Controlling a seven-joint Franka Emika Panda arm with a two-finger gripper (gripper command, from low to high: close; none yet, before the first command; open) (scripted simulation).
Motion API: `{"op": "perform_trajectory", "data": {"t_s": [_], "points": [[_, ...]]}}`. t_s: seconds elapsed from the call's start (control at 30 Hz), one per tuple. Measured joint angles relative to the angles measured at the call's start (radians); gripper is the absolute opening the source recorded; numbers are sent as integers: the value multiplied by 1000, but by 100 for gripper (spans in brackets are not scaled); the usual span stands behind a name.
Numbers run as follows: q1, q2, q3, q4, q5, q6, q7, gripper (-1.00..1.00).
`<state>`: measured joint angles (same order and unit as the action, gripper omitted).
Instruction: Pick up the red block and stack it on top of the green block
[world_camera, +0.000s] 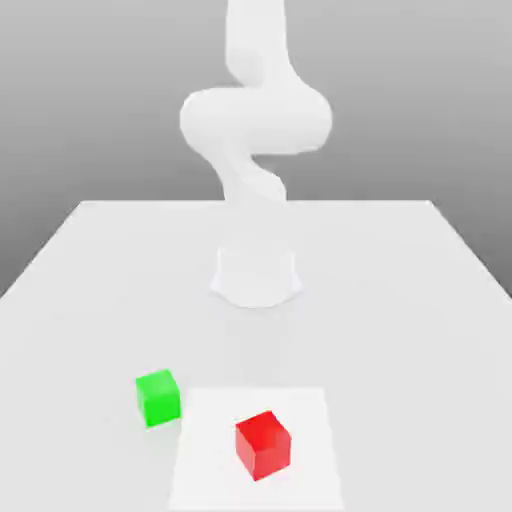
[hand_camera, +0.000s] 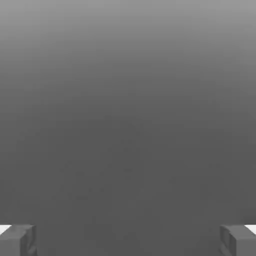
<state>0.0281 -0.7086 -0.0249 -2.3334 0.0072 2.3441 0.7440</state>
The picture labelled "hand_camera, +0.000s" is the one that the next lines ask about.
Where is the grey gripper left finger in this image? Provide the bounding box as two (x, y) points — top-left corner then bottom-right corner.
(0, 224), (38, 256)

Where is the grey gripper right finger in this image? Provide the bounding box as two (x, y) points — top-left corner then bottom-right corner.
(219, 224), (256, 256)

